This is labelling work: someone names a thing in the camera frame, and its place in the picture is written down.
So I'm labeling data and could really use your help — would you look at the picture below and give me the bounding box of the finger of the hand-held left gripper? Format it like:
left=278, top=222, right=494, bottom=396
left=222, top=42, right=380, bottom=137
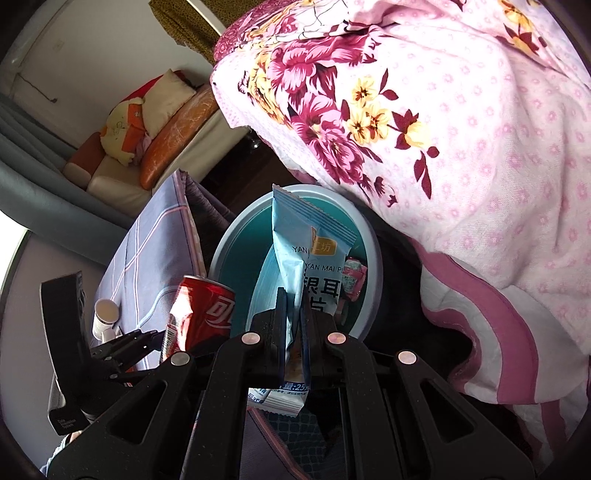
left=108, top=348, right=163, bottom=378
left=95, top=329, right=171, bottom=357

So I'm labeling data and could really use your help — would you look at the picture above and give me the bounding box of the red soda can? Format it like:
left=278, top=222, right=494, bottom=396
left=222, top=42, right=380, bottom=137
left=159, top=274, right=237, bottom=365

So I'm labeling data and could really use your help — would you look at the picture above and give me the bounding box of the blue plaid tablecloth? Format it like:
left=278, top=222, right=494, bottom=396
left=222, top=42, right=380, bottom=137
left=95, top=168, right=241, bottom=370

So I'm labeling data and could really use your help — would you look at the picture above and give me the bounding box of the cream sofa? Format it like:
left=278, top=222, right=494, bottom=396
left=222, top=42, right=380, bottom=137
left=62, top=83, right=250, bottom=217

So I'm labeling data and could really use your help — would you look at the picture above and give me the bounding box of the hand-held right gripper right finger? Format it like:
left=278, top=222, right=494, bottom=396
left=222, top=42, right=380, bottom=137
left=299, top=302, right=536, bottom=480

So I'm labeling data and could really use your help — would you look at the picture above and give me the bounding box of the beige pillow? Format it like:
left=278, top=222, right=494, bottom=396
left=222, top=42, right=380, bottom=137
left=139, top=69, right=197, bottom=137

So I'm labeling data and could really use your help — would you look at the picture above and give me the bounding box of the small pink wrapper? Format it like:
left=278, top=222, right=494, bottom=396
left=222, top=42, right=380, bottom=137
left=339, top=256, right=369, bottom=303

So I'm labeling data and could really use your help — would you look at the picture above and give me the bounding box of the light blue snack packet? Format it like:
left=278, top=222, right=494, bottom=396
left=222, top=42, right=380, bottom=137
left=247, top=184, right=360, bottom=418

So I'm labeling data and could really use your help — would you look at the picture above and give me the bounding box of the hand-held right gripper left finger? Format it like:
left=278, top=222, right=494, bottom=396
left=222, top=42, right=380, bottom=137
left=46, top=287, right=296, bottom=480

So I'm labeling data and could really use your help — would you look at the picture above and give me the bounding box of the yellow plush toy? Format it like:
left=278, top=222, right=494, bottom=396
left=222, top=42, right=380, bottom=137
left=99, top=97, right=149, bottom=167

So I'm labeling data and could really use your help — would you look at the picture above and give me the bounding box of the bright window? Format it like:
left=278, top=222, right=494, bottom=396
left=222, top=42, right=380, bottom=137
left=0, top=210, right=32, bottom=296

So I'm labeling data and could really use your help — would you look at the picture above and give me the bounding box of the orange leather cushion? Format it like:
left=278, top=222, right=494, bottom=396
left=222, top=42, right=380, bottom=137
left=140, top=88, right=218, bottom=190

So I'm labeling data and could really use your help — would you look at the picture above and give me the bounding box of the pink floral quilt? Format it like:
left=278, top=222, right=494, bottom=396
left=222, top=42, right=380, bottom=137
left=210, top=0, right=591, bottom=462

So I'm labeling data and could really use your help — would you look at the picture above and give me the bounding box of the teal trash bin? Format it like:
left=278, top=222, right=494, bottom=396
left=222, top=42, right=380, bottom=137
left=209, top=184, right=385, bottom=342

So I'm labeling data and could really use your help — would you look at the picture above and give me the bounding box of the white plastic bottle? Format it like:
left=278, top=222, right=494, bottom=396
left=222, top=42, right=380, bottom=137
left=90, top=298, right=121, bottom=343

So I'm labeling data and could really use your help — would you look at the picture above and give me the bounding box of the person's left forearm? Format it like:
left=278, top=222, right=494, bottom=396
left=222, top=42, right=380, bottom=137
left=39, top=431, right=86, bottom=476

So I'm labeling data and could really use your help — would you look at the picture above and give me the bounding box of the red pillow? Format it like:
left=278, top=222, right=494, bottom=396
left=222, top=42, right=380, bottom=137
left=122, top=76, right=162, bottom=104

